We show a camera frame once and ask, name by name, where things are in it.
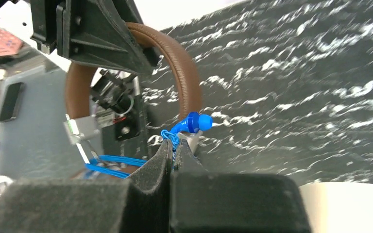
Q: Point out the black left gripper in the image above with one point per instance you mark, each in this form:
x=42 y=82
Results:
x=92 y=33

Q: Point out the white cylindrical drum box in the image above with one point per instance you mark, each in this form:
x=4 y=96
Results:
x=339 y=207

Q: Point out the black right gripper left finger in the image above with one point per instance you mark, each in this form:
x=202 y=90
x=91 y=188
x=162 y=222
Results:
x=137 y=204

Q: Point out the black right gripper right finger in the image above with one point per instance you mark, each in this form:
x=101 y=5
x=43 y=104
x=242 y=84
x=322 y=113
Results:
x=202 y=201

